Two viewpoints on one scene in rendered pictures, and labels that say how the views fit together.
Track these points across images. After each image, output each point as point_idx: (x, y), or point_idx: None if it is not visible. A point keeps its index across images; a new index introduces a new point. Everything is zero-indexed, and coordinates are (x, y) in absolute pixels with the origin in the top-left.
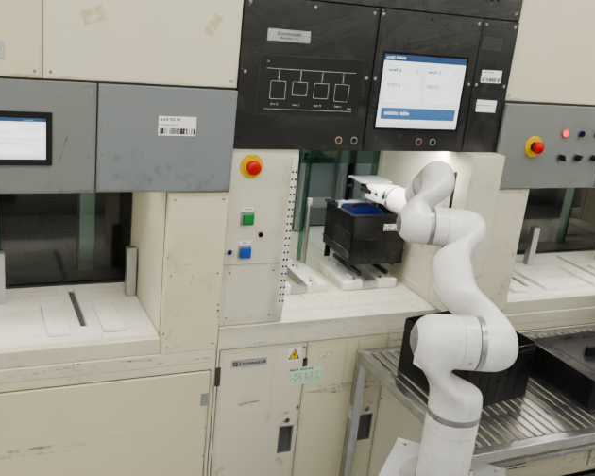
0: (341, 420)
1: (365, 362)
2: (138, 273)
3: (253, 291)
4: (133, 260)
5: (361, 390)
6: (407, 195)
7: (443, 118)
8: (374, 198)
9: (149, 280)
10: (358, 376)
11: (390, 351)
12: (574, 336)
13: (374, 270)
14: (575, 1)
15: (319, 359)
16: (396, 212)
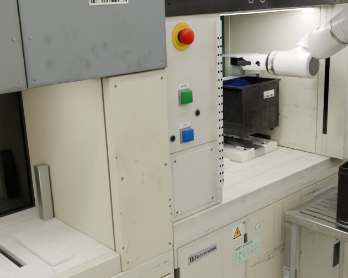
0: None
1: (299, 221)
2: (53, 192)
3: (197, 176)
4: (46, 178)
5: (294, 250)
6: (317, 47)
7: None
8: (256, 67)
9: (80, 194)
10: (291, 236)
11: (311, 205)
12: None
13: (252, 139)
14: None
15: (256, 230)
16: (288, 72)
